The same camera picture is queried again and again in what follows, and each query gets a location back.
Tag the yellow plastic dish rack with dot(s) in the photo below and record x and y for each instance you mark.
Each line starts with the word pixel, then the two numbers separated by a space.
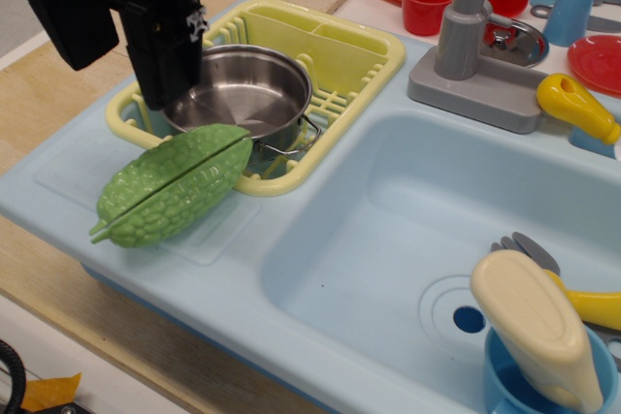
pixel 348 65

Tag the cream plastic handle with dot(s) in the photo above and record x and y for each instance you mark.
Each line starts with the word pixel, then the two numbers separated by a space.
pixel 540 329

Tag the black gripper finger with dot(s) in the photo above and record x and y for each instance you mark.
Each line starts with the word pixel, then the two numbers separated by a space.
pixel 164 42
pixel 82 31

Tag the orange tape piece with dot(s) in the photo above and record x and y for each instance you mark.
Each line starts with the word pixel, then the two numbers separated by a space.
pixel 49 393

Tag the grey plastic fork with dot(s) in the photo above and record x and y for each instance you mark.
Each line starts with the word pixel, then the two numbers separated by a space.
pixel 524 244

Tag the light blue toy sink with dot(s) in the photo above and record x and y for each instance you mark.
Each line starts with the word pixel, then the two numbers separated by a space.
pixel 344 288

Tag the steel pot lid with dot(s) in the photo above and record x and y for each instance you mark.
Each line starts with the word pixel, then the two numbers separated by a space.
pixel 520 44

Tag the red cup front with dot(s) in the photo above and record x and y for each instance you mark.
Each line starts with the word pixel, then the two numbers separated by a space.
pixel 423 17

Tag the grey toy faucet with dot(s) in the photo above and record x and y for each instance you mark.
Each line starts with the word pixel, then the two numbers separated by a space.
pixel 453 76

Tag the blue cup upside down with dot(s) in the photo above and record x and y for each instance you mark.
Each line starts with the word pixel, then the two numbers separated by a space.
pixel 567 22

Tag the yellow plastic handle tool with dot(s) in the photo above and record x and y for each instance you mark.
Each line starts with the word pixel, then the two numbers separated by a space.
pixel 566 99

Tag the blue cup in sink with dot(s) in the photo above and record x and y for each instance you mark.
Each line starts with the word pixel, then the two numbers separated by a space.
pixel 505 389

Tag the green bumpy toy squash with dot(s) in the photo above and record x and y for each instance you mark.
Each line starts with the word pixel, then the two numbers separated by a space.
pixel 169 187

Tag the red plastic plate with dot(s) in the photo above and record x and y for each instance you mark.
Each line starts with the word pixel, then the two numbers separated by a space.
pixel 595 60

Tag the stainless steel pot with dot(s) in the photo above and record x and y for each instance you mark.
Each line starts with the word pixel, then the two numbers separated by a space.
pixel 259 89

